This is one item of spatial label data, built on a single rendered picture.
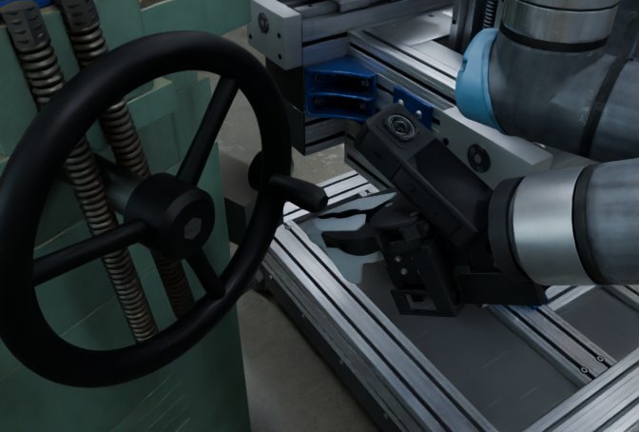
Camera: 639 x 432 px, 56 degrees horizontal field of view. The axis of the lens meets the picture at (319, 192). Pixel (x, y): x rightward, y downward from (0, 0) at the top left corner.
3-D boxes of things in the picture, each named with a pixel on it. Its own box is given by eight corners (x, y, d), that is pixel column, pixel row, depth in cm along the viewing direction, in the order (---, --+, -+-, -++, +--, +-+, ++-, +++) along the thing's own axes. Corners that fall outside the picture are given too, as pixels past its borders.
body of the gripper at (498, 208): (391, 316, 48) (534, 324, 39) (348, 224, 45) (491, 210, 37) (435, 264, 53) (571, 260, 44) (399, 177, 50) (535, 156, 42)
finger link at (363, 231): (317, 258, 49) (402, 255, 43) (309, 242, 48) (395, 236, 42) (349, 228, 52) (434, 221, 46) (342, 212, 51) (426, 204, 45)
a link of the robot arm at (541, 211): (559, 201, 34) (601, 141, 39) (487, 208, 37) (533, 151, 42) (596, 310, 36) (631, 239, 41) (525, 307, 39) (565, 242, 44)
